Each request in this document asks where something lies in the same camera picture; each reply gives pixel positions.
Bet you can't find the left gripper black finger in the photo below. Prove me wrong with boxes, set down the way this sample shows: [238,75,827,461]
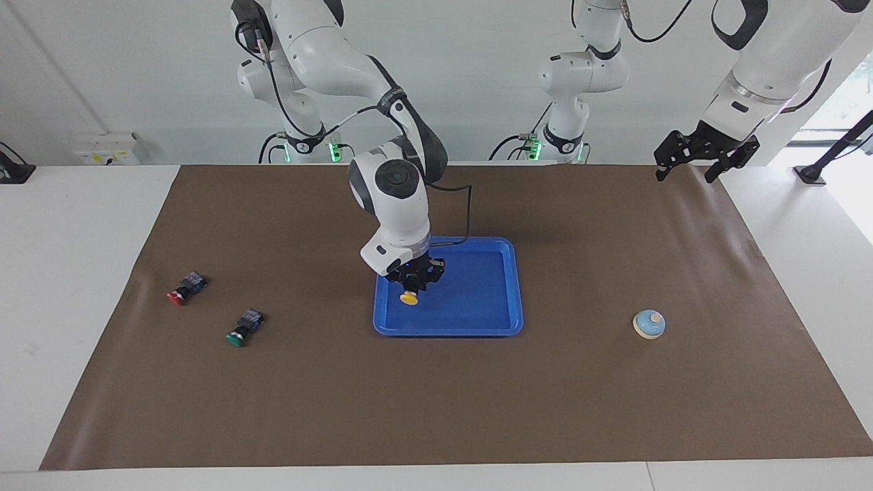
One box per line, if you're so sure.
[704,134,762,184]
[653,129,698,183]

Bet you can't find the brown table mat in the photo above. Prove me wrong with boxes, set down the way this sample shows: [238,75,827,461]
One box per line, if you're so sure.
[39,164,873,471]

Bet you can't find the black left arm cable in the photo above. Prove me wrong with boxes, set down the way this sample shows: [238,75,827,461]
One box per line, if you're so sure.
[622,0,836,110]

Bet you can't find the black stand with long pole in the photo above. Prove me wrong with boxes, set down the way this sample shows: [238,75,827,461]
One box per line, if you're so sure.
[793,109,873,186]

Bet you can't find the light blue service bell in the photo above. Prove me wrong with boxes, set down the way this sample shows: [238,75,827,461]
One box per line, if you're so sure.
[632,309,667,340]

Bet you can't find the white wall socket box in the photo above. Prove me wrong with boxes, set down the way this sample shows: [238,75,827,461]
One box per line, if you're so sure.
[74,133,140,166]

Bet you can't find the bright window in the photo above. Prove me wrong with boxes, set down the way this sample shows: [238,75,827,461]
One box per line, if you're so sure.
[798,51,873,147]

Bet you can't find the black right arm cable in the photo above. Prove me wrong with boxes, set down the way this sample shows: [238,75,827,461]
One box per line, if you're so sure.
[235,17,473,248]

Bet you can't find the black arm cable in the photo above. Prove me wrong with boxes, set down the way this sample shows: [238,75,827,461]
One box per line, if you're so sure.
[235,17,473,248]
[622,0,836,110]

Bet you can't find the red push button switch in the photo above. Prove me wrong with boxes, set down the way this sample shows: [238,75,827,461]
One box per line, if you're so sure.
[166,271,209,306]

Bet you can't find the green push button switch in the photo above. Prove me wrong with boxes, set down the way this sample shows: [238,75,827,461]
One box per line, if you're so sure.
[226,308,266,348]

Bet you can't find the black stand with square base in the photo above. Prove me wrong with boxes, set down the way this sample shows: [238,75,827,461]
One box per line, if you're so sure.
[0,141,36,185]

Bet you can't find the blue plastic tray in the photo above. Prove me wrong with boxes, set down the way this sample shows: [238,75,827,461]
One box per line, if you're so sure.
[372,236,524,338]

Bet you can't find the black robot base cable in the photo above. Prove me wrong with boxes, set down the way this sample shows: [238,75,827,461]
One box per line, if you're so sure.
[258,132,287,164]
[488,134,543,162]

